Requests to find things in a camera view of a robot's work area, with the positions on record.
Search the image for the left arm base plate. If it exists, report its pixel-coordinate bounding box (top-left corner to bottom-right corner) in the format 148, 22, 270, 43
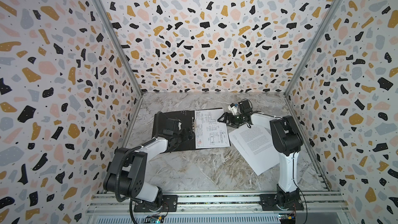
134, 195, 178, 213

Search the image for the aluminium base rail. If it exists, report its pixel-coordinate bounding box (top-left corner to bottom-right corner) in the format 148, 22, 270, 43
83, 191, 355, 224

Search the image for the right circuit board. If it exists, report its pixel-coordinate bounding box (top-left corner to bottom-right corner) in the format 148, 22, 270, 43
278, 214, 296, 224

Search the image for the aluminium corner post right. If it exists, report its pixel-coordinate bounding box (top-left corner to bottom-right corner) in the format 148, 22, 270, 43
284, 0, 343, 98

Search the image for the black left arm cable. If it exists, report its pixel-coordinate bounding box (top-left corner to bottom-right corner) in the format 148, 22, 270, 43
153, 111, 165, 139

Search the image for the white text paper sheet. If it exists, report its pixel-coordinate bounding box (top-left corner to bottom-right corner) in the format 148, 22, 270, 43
229, 125, 279, 176

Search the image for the aluminium corner post left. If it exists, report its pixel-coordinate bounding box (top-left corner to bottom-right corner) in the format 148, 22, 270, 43
92, 0, 143, 98

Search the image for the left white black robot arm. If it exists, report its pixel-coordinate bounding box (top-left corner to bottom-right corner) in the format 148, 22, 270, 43
103, 118, 195, 212

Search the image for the white drawing paper sheet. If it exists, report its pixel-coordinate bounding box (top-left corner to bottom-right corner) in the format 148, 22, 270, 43
194, 108, 230, 149

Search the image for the left green circuit board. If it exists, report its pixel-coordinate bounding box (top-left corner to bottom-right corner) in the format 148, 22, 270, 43
143, 215, 164, 224

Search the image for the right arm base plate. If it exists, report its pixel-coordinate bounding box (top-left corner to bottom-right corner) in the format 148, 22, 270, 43
259, 192, 305, 211

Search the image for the aluminium corner post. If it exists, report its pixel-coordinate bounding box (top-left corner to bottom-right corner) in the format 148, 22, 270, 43
284, 0, 343, 98
92, 0, 143, 98

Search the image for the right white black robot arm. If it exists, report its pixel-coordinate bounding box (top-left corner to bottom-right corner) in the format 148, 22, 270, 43
218, 99, 303, 211

